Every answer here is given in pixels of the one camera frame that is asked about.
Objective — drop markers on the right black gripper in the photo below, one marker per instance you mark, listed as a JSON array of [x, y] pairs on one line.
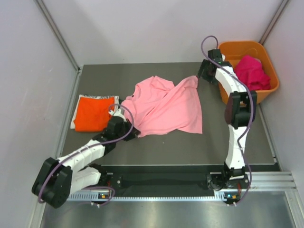
[[204, 65]]

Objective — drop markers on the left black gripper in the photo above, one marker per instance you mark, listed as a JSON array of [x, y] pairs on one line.
[[134, 133]]

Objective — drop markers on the light pink t shirt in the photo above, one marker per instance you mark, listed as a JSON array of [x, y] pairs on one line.
[[158, 107]]

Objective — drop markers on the magenta t shirt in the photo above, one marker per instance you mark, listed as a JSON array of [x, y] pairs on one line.
[[250, 71]]

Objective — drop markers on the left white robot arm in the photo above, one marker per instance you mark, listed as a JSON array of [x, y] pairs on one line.
[[81, 159]]

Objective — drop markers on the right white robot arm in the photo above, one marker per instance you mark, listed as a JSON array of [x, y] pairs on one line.
[[239, 114]]

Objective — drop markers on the orange plastic basket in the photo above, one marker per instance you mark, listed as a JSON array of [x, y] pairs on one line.
[[234, 51]]

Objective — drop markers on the folded white printed t shirt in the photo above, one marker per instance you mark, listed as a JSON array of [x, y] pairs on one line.
[[104, 97]]

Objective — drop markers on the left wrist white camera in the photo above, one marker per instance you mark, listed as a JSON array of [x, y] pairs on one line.
[[118, 112]]

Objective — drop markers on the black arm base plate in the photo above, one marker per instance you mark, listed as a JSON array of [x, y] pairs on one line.
[[191, 172]]

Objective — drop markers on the grey slotted cable duct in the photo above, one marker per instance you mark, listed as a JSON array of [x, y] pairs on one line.
[[99, 196]]

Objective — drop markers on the aluminium frame rail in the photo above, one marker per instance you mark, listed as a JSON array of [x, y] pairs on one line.
[[275, 181]]

